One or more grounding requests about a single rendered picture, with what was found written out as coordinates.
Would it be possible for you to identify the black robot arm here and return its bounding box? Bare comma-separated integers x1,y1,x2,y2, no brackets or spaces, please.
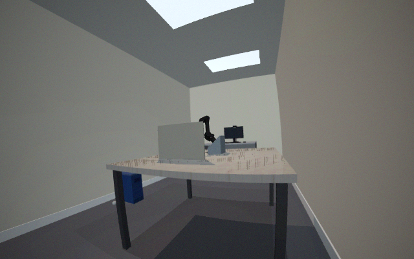
199,116,216,142

